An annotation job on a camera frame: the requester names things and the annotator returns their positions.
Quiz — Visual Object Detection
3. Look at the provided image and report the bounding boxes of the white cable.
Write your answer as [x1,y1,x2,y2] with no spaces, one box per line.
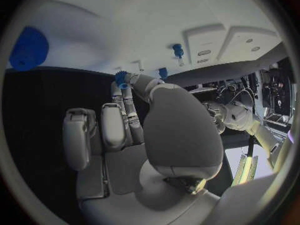
[230,89,257,106]

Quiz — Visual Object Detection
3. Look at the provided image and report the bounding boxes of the blue plug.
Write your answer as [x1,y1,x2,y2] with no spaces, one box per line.
[158,67,169,80]

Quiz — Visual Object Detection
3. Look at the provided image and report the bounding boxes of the blue peg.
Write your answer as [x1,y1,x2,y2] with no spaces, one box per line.
[171,43,184,59]

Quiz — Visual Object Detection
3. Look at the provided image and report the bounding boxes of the white task board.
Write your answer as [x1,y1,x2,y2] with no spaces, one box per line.
[5,0,290,82]

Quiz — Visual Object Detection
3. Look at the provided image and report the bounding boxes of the glowing light bar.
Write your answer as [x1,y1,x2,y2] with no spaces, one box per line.
[231,154,260,188]

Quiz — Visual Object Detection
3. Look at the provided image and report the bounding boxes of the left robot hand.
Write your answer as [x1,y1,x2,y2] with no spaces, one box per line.
[201,101,227,135]

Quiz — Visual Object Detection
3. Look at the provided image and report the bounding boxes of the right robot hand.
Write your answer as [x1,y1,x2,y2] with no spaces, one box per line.
[62,73,224,225]

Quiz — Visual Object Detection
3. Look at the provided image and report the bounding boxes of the small blue gear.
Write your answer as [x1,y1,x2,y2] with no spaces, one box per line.
[113,69,131,90]

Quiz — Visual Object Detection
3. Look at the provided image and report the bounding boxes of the large blue gear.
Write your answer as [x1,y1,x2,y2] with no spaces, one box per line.
[8,25,50,72]

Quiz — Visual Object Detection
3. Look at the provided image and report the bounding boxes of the cluttered workshop desk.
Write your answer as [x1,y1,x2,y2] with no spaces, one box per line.
[186,58,295,129]

